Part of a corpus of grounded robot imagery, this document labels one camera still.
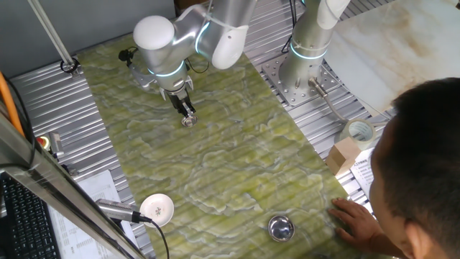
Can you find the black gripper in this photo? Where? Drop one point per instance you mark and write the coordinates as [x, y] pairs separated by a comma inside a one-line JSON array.
[[178, 99]]

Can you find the small shiny steel dish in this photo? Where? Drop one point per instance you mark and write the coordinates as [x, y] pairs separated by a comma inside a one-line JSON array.
[[189, 122]]

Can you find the person bare forearm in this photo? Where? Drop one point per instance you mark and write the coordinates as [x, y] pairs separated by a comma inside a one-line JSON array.
[[391, 250]]

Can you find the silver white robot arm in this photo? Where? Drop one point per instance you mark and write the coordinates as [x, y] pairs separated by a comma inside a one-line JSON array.
[[223, 28]]

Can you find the white ceramic plate with flower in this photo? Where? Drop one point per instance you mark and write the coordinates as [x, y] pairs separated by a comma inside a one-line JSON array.
[[158, 210]]

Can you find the person bare hand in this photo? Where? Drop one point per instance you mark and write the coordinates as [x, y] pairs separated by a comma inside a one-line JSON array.
[[359, 226]]

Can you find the black foam microphone ball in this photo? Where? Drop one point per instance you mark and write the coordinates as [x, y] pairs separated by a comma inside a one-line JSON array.
[[124, 55]]

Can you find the green marble pattern mat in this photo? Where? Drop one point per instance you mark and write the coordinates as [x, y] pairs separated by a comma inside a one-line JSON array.
[[251, 187]]

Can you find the printed table paper sheet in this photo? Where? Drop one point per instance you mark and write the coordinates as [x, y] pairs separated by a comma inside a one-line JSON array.
[[100, 187]]

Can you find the round yellow emergency button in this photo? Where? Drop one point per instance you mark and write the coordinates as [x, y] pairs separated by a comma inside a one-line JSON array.
[[43, 142]]

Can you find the large shiny steel bowl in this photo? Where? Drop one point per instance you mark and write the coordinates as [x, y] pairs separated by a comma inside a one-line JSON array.
[[281, 228]]

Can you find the slanted aluminium pole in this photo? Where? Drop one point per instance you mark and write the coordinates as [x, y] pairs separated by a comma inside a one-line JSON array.
[[50, 34]]

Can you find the small cardboard box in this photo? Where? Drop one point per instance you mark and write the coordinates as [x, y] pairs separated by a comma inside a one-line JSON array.
[[341, 156]]

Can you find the orange tube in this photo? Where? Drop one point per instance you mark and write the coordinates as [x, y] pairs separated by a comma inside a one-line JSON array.
[[9, 104]]

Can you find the clear packing tape roll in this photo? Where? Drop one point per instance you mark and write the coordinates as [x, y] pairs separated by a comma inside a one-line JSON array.
[[366, 144]]

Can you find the paper sheet with text lines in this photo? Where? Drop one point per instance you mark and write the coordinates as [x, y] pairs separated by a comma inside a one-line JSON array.
[[361, 172]]

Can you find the black computer keyboard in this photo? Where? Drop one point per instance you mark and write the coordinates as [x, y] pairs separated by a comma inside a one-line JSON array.
[[25, 223]]

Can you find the beige marble board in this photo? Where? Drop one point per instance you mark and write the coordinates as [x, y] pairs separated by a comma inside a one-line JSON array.
[[395, 46]]

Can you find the person head with dark hair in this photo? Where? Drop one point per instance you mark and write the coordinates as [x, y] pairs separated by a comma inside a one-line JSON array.
[[424, 151]]

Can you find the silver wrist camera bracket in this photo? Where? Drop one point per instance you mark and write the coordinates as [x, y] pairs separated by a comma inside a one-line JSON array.
[[142, 77]]

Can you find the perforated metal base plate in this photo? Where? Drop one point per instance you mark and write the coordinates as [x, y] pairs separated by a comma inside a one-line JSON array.
[[276, 72]]

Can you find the grey metal bracket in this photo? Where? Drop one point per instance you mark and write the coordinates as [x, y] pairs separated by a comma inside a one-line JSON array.
[[55, 142]]

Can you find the shiny metal frame bar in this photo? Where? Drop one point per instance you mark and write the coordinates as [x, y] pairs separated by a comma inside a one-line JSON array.
[[54, 194]]

